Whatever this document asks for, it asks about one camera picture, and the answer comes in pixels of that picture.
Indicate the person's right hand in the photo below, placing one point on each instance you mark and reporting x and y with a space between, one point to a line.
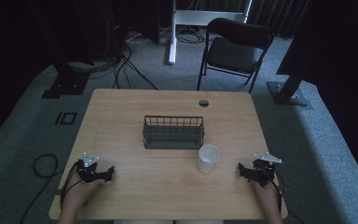
268 197

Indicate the black equipment tower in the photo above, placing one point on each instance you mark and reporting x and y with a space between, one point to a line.
136 18

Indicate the black folding chair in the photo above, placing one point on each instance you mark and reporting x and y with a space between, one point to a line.
234 53

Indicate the white cup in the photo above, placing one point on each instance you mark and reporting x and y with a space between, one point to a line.
208 159

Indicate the black stand with base plate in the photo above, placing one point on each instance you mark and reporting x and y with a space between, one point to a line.
289 93
65 84

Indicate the dark curtain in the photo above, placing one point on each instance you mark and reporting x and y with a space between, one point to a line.
279 14

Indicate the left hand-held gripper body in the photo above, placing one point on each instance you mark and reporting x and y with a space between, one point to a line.
88 172

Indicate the white desk frame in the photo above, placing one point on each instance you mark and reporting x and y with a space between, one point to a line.
173 37

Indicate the person's left hand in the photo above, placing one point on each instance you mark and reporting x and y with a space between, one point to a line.
76 194

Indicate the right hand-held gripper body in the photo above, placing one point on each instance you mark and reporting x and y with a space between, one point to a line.
262 172

